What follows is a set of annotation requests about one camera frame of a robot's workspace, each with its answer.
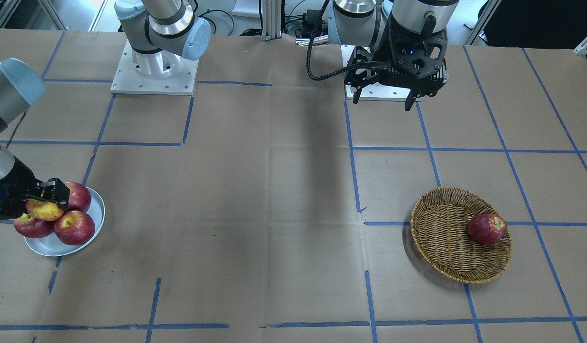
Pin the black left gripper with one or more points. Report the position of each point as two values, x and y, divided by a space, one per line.
385 46

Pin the red apple on plate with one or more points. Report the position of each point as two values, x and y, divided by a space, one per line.
74 228
79 197
31 227

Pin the round wicker basket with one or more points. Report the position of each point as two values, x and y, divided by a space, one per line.
438 227

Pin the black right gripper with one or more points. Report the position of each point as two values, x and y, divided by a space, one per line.
8 185

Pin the dark red apple in basket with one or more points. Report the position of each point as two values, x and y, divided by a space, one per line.
487 229

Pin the aluminium frame post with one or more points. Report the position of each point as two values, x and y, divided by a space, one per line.
272 19

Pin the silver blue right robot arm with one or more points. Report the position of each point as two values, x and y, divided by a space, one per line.
20 88

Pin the yellow-red apple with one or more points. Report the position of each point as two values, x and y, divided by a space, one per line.
47 211

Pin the white round plate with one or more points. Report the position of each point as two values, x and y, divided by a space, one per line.
51 246

